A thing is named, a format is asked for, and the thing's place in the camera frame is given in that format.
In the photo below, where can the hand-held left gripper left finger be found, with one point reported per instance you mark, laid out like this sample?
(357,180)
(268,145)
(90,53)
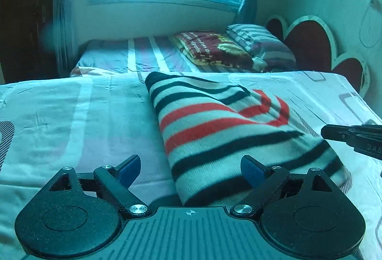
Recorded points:
(131,169)

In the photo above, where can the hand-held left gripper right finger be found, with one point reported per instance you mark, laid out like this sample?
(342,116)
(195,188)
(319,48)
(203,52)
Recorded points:
(250,170)

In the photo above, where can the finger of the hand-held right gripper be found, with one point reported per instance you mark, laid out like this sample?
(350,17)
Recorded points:
(334,131)

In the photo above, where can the striped knit sweater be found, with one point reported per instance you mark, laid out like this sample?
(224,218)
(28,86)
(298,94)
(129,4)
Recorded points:
(215,128)

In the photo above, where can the white patterned bedspread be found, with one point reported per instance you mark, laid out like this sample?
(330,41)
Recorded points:
(59,117)

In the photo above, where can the heart-shaped red headboard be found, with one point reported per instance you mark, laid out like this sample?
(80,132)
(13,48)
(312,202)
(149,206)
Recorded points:
(310,42)

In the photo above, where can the striped pillow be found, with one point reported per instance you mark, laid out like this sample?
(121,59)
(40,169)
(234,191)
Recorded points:
(262,42)

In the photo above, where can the bed with striped sheet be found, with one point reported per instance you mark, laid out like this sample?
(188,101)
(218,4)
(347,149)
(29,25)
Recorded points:
(119,54)

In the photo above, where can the folded red printed blanket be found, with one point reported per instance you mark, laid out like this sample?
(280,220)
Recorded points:
(209,48)

